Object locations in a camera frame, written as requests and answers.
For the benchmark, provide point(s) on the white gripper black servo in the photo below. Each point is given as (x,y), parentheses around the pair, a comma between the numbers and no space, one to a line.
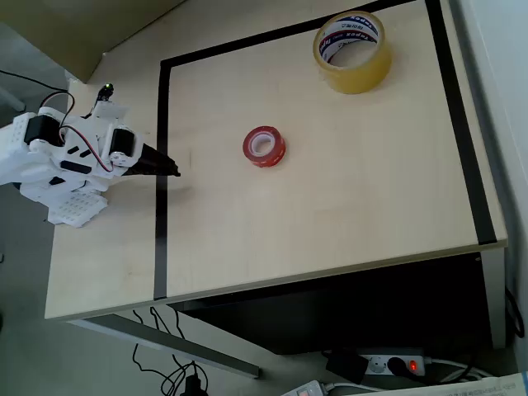
(122,142)

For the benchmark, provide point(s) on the red tape roll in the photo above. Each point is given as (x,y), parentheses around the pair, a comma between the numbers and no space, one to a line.
(275,154)

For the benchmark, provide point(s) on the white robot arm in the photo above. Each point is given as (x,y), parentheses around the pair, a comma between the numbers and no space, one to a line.
(37,173)

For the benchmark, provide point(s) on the large yellow tape roll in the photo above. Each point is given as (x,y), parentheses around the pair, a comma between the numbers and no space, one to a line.
(363,74)

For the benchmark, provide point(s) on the small board with green LED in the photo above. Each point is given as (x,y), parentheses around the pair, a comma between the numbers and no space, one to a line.
(106,93)

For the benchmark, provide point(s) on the cardboard box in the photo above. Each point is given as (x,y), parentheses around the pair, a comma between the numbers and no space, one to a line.
(82,29)

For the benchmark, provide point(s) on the grey table foot beam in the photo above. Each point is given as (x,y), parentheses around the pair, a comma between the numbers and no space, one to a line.
(173,342)

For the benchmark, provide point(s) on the black power adapter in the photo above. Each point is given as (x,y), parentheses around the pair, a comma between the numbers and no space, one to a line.
(346,367)

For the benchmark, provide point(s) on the black round plug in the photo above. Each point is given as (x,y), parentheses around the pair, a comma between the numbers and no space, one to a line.
(397,366)

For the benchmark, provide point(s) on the grey table leg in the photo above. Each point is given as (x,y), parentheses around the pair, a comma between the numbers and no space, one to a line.
(497,297)

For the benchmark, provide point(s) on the white power strip red switch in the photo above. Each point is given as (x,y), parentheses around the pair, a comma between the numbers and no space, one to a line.
(377,365)

